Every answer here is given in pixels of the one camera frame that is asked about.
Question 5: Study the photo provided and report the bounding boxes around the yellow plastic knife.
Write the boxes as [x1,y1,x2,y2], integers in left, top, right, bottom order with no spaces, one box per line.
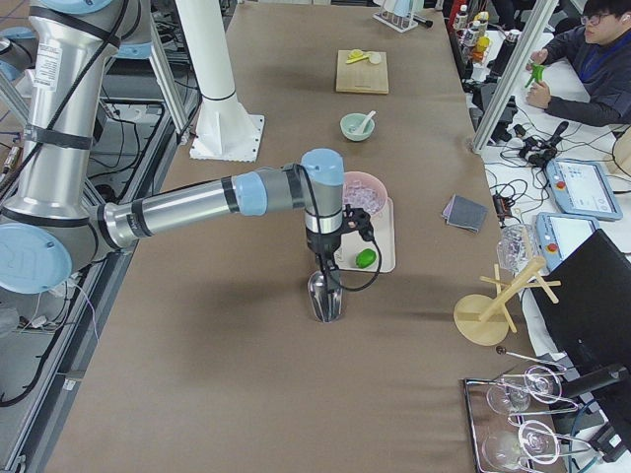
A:
[345,54,370,65]

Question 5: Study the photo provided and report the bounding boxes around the blue teach pendant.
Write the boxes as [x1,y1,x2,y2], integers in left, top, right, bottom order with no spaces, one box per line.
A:
[535,212,599,271]
[544,159,623,221]

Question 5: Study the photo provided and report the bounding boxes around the aluminium frame post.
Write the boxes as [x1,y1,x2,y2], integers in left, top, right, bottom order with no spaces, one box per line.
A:
[471,0,558,155]

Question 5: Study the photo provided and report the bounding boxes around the wooden cutting board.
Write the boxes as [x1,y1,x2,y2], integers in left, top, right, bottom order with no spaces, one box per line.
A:
[335,49,389,95]

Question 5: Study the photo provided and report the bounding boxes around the pastel cup rack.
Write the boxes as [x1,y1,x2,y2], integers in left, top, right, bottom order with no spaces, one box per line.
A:
[373,0,434,33]

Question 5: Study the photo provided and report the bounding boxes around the cream plastic tray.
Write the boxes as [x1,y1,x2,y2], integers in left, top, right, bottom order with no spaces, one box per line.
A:
[335,198,395,273]

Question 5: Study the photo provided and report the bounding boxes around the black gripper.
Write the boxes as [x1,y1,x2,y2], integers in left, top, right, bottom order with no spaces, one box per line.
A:
[306,229,342,308]

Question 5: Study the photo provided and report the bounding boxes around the blue teach pendant far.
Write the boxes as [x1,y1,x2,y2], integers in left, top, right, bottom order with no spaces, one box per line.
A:
[544,159,623,221]

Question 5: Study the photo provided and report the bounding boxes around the white ceramic spoon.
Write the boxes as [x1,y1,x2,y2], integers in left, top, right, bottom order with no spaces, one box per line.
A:
[356,110,376,134]

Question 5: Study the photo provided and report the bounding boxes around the pink bowl of ice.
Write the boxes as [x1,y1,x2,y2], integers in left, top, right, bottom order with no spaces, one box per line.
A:
[343,171,388,216]

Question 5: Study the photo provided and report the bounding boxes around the seated person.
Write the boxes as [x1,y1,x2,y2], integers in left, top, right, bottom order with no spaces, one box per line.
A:
[526,0,630,127]

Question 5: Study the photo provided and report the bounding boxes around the blue teach pendant near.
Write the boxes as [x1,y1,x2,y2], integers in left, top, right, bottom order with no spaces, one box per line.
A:
[535,212,599,271]

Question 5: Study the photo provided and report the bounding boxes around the lemon slice stack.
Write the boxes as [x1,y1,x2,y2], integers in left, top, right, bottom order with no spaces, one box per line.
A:
[347,49,364,60]

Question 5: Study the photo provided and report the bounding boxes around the grey folded cloth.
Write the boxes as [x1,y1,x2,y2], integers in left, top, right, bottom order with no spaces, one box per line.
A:
[442,194,488,234]

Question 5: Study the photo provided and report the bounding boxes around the green lime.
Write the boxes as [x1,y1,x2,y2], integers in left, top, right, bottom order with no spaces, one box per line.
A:
[354,248,378,269]

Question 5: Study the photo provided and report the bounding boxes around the black monitor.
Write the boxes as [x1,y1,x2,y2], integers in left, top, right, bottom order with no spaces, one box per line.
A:
[531,230,630,374]

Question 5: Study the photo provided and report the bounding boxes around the wine glass rack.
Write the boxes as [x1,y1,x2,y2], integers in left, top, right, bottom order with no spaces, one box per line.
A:
[463,345,604,472]

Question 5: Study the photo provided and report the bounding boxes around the metal ice scoop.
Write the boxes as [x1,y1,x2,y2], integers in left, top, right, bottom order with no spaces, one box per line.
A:
[307,269,343,323]

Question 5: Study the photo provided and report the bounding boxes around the mint green bowl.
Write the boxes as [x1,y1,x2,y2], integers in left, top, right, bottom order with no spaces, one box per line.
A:
[339,112,376,142]

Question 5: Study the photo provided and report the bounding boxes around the wooden cup tree stand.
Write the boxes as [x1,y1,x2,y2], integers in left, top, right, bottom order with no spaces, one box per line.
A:
[453,228,563,346]

